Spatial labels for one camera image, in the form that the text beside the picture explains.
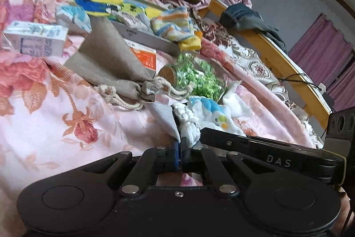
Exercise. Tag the ornate cream maroon cloth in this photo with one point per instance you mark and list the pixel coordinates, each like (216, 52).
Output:
(249, 64)

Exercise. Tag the wooden bed frame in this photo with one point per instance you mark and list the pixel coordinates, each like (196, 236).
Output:
(271, 45)

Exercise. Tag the glass jar of green bits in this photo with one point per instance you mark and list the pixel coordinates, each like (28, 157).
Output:
(199, 78)

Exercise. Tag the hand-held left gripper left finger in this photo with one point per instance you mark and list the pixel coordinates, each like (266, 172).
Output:
(175, 156)

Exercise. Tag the white carton box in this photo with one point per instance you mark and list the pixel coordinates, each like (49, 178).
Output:
(36, 40)

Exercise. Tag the blue denim jeans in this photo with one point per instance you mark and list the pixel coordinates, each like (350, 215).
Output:
(241, 16)

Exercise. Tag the grey face mask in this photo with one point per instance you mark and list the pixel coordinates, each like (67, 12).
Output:
(163, 117)

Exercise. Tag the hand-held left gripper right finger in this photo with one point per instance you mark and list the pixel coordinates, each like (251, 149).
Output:
(185, 156)

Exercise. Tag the purple curtain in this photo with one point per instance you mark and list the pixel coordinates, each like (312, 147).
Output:
(319, 45)

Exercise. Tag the white blue tissue pack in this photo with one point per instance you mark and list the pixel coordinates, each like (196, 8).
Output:
(72, 17)

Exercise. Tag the pink floral bedsheet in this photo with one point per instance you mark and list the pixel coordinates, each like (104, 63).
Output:
(55, 114)

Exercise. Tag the pastel striped sock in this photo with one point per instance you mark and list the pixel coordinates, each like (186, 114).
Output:
(172, 26)

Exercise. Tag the grey cartoon print box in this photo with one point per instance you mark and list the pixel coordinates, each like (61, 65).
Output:
(111, 3)

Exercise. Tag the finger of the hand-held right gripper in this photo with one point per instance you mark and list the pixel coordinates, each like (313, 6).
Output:
(222, 139)

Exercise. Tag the plain white cloth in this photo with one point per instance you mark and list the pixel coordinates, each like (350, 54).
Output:
(235, 103)

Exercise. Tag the orange white packet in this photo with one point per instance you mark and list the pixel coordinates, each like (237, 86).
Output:
(144, 58)

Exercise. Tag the white muslin towel blue print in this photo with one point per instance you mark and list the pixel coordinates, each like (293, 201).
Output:
(210, 112)

